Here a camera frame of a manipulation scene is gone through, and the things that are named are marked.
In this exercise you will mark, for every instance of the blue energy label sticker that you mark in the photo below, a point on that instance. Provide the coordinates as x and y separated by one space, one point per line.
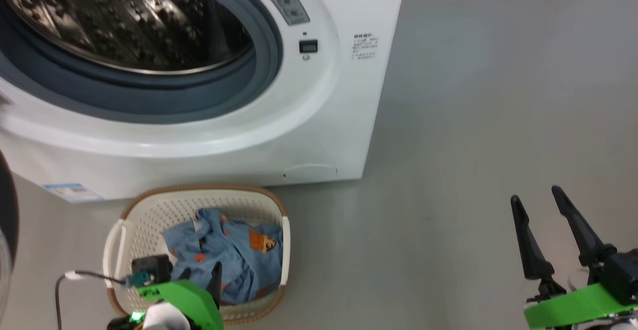
72 192

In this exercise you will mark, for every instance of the black round glass washer door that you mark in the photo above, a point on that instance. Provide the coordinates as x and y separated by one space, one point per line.
6 230

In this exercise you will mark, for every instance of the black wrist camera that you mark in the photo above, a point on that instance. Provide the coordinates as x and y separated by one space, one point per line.
154 266
620 275

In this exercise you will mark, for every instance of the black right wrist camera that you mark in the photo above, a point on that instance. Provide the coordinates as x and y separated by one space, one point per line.
620 275

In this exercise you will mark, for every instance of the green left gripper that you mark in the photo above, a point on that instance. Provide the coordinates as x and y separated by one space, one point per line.
194 300

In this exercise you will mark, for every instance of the grey rubber door gasket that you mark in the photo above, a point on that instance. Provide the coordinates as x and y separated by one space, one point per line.
149 95

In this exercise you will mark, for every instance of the printed text notice label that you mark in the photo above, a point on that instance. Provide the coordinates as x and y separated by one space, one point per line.
365 46

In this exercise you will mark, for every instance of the stainless steel washer drum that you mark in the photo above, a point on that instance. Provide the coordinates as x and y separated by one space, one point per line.
124 16

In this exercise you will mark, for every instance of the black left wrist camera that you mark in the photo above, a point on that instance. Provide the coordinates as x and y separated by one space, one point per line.
154 266

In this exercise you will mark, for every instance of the cream perforated laundry basket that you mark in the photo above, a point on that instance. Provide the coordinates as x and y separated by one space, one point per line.
149 215

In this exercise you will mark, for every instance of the black door latch socket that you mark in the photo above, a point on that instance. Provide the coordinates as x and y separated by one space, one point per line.
308 46

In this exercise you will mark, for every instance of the white front-load washing machine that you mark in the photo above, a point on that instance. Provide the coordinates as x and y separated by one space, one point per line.
349 95

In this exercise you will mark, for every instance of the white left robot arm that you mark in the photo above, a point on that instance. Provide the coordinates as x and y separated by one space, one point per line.
162 317

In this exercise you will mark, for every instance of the blue cartoon print garment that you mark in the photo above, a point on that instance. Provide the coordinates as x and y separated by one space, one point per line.
239 260

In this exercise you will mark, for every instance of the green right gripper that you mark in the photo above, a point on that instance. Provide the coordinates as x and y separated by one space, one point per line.
573 307

